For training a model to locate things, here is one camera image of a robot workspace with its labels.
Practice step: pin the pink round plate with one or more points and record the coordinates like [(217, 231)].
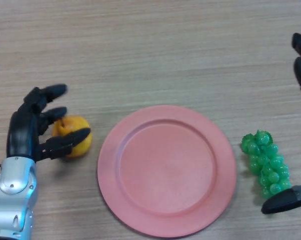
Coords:
[(167, 171)]

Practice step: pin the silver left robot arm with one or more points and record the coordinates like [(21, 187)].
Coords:
[(13, 197)]

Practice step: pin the yellow pear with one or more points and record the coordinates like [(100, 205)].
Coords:
[(76, 127)]

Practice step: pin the green grape bunch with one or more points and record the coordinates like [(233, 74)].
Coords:
[(265, 155)]

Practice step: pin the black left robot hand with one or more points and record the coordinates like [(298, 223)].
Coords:
[(23, 135)]

